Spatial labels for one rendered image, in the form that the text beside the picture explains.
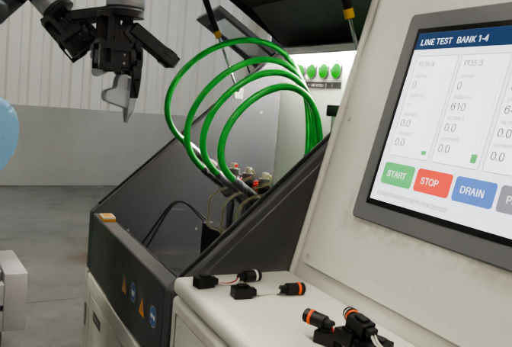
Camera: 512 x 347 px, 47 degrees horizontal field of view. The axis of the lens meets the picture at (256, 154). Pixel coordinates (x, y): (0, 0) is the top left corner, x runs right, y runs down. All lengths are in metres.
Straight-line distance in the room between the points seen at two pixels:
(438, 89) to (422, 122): 0.05
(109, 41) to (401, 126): 0.55
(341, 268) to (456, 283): 0.23
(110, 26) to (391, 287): 0.68
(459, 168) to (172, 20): 7.70
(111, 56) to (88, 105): 6.88
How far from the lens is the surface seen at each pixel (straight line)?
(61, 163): 7.96
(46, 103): 7.90
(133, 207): 1.66
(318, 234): 1.04
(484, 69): 0.87
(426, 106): 0.92
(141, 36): 1.17
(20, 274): 0.98
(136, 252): 1.27
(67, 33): 1.42
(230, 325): 0.82
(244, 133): 1.75
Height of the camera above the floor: 1.28
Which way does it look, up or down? 5 degrees down
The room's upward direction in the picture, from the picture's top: 5 degrees clockwise
